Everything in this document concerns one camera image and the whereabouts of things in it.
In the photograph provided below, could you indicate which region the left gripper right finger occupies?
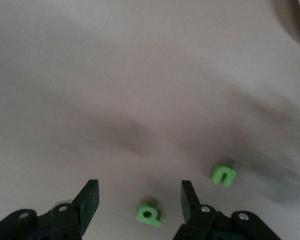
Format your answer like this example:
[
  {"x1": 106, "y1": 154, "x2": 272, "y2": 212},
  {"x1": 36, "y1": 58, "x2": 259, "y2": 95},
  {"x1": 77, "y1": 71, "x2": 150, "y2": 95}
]
[{"x1": 174, "y1": 180, "x2": 231, "y2": 240}]

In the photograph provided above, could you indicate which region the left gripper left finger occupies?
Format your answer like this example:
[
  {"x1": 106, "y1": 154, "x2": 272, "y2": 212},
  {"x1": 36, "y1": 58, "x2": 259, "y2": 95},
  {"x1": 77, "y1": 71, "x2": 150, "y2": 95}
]
[{"x1": 37, "y1": 179, "x2": 100, "y2": 240}]

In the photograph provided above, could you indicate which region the green letter u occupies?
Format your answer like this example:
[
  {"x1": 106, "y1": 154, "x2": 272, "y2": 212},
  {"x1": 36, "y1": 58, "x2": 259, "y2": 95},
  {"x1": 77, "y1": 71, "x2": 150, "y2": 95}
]
[{"x1": 209, "y1": 163, "x2": 237, "y2": 188}]

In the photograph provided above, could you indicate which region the green letter p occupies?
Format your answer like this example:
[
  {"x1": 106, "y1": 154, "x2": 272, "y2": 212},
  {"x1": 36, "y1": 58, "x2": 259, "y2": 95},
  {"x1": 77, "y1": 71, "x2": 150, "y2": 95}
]
[{"x1": 136, "y1": 201, "x2": 163, "y2": 228}]

